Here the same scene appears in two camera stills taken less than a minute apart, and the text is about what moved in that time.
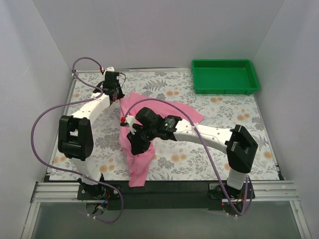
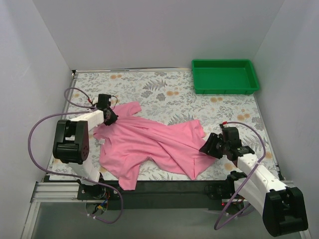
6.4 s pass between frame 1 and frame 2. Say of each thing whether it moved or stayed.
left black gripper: moved
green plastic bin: stayed
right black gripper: moved
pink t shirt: moved
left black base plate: stayed
